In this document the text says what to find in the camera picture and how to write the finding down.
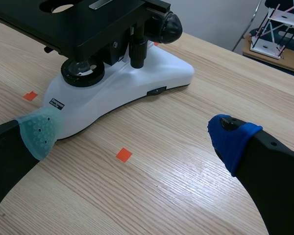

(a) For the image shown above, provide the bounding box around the white straw model tower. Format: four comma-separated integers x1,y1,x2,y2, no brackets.
250,0,294,59

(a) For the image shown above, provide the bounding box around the white and black microscope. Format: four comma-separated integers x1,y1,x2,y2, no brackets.
0,0,195,140

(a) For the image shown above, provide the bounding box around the wooden desk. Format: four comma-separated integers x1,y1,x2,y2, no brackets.
242,34,294,75

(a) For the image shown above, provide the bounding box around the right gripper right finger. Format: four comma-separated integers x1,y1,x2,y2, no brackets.
207,114,294,235

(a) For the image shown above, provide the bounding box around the metal chair leg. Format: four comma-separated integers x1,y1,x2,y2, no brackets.
232,0,262,52

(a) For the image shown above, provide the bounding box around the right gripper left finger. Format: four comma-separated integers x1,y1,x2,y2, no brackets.
0,106,65,218

